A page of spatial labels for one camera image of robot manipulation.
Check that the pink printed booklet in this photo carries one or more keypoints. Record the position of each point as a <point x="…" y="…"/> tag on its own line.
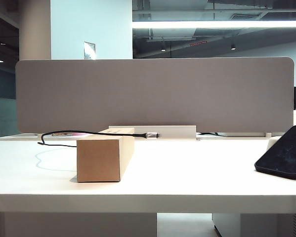
<point x="76" y="134"/>

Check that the red illuminated sign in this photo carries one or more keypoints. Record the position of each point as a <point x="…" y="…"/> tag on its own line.
<point x="198" y="44"/>

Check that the white divider bracket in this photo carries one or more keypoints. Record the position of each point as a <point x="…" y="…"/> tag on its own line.
<point x="268" y="135"/>

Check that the dark glass partition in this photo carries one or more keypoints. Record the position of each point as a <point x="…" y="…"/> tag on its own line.
<point x="4" y="74"/>

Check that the framed wall poster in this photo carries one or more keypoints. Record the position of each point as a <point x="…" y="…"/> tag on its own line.
<point x="89" y="50"/>

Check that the black smartphone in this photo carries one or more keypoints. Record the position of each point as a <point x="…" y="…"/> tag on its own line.
<point x="283" y="153"/>

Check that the brown cardboard box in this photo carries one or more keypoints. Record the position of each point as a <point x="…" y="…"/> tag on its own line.
<point x="98" y="160"/>

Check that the white desk modesty panel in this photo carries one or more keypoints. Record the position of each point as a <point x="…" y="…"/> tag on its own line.
<point x="76" y="225"/>

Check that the long ceiling light strip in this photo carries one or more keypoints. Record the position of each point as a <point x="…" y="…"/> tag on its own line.
<point x="212" y="24"/>

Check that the grey fabric desk divider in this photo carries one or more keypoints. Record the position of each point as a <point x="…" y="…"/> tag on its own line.
<point x="162" y="93"/>

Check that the silver phone stand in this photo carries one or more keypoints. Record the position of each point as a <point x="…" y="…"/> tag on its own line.
<point x="272" y="143"/>

